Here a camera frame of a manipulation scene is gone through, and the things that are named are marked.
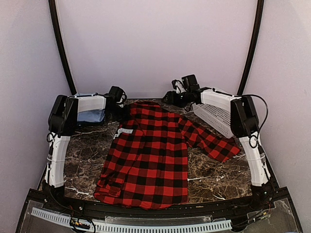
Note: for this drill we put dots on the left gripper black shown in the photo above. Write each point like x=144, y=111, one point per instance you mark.
x=126, y=115

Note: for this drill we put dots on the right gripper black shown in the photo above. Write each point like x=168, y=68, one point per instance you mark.
x=172, y=99

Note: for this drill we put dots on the red black plaid shirt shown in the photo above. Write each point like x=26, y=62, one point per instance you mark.
x=147, y=163

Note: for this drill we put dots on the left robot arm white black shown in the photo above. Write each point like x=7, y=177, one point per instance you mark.
x=67, y=114

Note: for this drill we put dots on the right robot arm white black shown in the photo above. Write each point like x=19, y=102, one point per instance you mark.
x=230, y=115

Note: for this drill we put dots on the folded light blue shirt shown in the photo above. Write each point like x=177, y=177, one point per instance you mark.
x=91, y=107

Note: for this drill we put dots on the folded dark navy shirt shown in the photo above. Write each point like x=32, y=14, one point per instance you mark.
x=89, y=124

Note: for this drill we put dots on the white plastic mesh basket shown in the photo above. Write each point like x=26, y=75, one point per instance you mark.
x=216, y=117

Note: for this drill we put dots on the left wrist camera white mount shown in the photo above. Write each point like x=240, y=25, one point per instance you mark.
x=120, y=103

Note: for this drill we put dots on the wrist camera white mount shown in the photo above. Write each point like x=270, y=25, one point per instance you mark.
x=120, y=103
x=178, y=86

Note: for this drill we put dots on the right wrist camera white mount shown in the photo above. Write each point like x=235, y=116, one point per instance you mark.
x=178, y=86

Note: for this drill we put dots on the right black frame post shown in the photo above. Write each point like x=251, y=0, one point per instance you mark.
x=252, y=46

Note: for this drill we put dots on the black frame post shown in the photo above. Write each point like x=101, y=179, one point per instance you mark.
x=60, y=46
x=252, y=46

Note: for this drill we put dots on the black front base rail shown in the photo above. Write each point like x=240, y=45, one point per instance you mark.
x=238, y=210

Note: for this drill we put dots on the white slotted cable duct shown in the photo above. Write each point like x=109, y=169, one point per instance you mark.
x=201, y=224

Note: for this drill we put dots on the left black frame post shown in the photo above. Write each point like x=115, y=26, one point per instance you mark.
x=60, y=46

